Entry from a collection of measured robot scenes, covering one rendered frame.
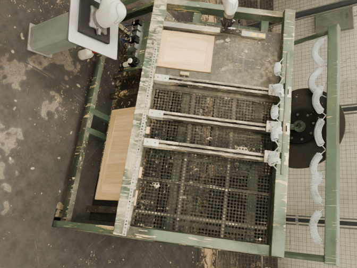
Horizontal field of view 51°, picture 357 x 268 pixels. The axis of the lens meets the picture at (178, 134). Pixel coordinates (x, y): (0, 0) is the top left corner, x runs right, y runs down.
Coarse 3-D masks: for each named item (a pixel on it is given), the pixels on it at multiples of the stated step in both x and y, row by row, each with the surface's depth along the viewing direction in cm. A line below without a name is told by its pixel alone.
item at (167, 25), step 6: (168, 24) 348; (174, 24) 348; (180, 24) 348; (186, 24) 348; (192, 24) 348; (186, 30) 350; (192, 30) 349; (198, 30) 347; (204, 30) 346; (210, 30) 347; (216, 30) 347; (234, 36) 349; (240, 36) 347; (246, 36) 346; (252, 36) 345; (258, 36) 345; (264, 36) 346
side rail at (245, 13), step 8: (168, 0) 355; (176, 0) 355; (184, 0) 355; (168, 8) 361; (176, 8) 359; (184, 8) 357; (192, 8) 356; (200, 8) 354; (208, 8) 353; (216, 8) 353; (240, 8) 353; (248, 8) 353; (240, 16) 358; (248, 16) 357; (256, 16) 355; (264, 16) 354; (272, 16) 352; (280, 16) 351
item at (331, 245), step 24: (336, 24) 358; (336, 48) 351; (336, 72) 343; (336, 96) 336; (336, 120) 329; (336, 144) 323; (336, 168) 316; (336, 192) 310; (336, 216) 305; (336, 240) 299; (336, 264) 294
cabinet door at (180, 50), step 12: (168, 36) 347; (180, 36) 347; (192, 36) 347; (204, 36) 347; (168, 48) 343; (180, 48) 343; (192, 48) 343; (204, 48) 344; (168, 60) 340; (180, 60) 340; (192, 60) 340; (204, 60) 340
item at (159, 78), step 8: (160, 80) 328; (168, 80) 328; (176, 80) 328; (184, 80) 330; (192, 80) 328; (200, 80) 328; (208, 80) 328; (200, 88) 332; (208, 88) 330; (216, 88) 328; (224, 88) 326; (232, 88) 326; (240, 88) 327; (248, 88) 328; (256, 88) 326; (264, 88) 326; (272, 88) 323; (288, 88) 323; (264, 96) 330; (272, 96) 328; (288, 96) 321
